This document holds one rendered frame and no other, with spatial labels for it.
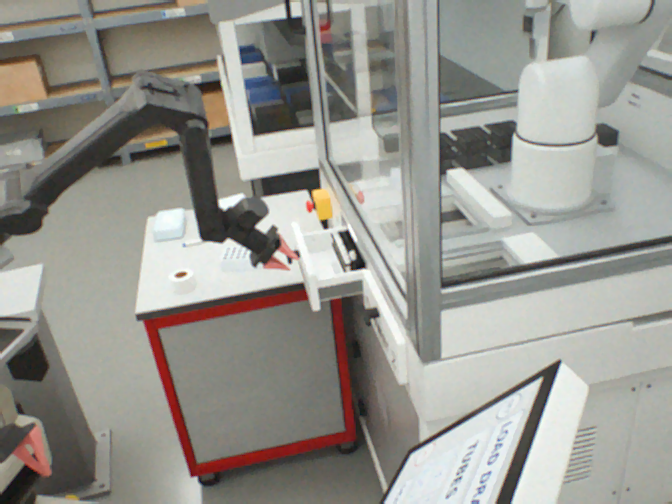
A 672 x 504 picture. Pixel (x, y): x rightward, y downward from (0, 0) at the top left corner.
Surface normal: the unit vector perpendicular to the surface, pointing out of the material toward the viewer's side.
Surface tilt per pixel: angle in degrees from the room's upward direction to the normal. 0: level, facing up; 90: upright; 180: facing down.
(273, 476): 0
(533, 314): 90
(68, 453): 90
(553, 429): 40
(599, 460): 90
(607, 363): 90
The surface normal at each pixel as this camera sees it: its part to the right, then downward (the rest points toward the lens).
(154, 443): -0.10, -0.86
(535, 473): 0.49, -0.55
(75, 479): 0.30, 0.45
